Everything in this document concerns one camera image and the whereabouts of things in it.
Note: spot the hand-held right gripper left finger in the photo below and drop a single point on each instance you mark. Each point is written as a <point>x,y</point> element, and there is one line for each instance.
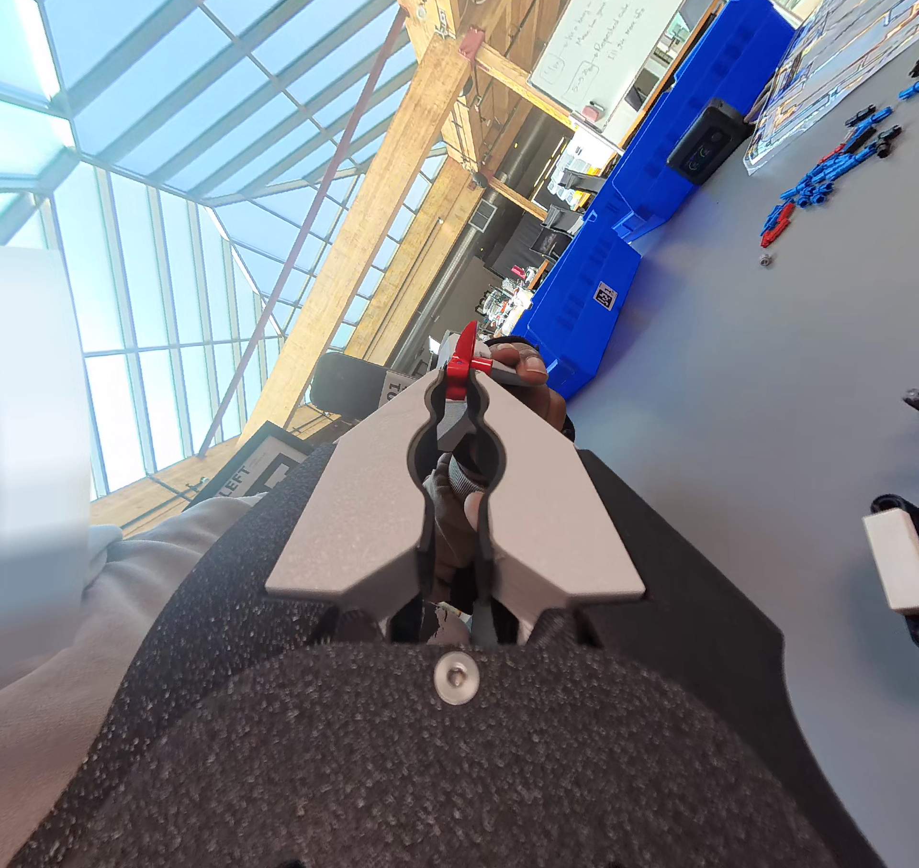
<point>344,523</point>

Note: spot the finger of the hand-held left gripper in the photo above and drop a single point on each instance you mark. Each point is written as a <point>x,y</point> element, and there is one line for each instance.
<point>454,424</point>

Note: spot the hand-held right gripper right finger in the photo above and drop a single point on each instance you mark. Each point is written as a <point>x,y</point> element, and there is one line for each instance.
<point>560,523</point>

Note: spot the red toy brick piece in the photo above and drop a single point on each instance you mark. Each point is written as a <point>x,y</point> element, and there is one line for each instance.
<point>459,373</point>

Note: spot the person's left forearm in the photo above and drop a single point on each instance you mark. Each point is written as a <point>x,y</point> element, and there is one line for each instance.
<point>108,595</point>

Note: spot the grey desk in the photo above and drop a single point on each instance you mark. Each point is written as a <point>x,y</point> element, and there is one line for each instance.
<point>718,416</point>

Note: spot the person's right hand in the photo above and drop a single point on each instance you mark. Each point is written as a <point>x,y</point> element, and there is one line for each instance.
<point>474,516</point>

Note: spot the person's left hand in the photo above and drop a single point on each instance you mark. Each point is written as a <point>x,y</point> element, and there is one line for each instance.
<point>535,369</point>

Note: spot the black framed marker board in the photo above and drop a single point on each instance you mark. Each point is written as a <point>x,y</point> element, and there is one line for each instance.
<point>287,452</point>

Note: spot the tagged blue storage bin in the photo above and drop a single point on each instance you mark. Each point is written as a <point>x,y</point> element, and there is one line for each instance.
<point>574,322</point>

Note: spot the stack of clear storage boxes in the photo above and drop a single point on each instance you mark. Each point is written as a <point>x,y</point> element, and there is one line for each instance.
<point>574,164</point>

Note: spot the toy car model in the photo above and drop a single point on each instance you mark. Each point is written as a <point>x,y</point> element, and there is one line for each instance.
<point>894,559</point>

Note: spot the red toy pin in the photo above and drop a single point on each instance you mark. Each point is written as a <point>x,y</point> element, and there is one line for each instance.
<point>769,233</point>
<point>784,213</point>

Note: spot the black rectangular device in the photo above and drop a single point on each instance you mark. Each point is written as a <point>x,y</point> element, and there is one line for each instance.
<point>707,143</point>

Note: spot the pile of blue toy pins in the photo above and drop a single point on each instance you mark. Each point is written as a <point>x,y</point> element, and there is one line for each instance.
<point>811,186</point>

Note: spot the long blue storage bin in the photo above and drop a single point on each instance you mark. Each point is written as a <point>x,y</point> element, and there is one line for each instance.
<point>718,93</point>

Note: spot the whiteboard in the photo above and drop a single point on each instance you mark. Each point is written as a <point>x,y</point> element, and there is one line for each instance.
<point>617,28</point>

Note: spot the black angled toy connector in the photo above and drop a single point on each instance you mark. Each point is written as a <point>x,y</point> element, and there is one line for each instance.
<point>888,141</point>

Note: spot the printed instruction booklet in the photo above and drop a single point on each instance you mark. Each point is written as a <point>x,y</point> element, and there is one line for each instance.
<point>847,35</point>

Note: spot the long blue toy pin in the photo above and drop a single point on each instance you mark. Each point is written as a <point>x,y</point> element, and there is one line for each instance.
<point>908,89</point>

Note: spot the wall air vent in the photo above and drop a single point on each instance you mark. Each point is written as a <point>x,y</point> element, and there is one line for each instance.
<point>479,215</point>

